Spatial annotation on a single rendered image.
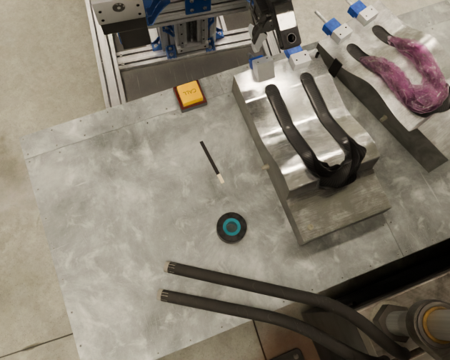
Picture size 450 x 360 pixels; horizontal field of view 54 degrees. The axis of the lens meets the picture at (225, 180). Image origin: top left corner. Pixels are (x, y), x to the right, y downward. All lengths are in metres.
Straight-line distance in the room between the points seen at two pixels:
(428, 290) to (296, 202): 0.43
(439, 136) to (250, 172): 0.52
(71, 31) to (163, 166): 1.41
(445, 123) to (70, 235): 1.06
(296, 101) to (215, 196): 0.35
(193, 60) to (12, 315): 1.36
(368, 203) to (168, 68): 1.19
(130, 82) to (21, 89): 0.61
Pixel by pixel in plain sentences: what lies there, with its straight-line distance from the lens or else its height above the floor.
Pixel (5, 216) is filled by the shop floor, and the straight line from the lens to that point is 2.22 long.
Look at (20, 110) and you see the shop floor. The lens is 2.38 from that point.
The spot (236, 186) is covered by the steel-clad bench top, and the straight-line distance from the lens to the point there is 1.23.
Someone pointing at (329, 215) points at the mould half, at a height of 0.86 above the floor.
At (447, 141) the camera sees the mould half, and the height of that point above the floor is 0.91.
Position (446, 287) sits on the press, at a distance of 1.36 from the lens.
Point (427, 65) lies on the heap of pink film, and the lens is 1.43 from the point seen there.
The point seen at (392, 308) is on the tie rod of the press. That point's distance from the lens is 1.24.
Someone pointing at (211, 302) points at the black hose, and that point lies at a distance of 1.13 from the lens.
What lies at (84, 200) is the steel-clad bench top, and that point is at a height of 0.80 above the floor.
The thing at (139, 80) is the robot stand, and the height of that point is 0.21.
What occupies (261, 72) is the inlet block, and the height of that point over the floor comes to 0.92.
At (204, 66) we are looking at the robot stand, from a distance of 2.08.
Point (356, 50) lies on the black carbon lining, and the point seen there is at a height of 0.85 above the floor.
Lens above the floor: 1.98
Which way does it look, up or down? 73 degrees down
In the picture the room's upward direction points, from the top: 8 degrees clockwise
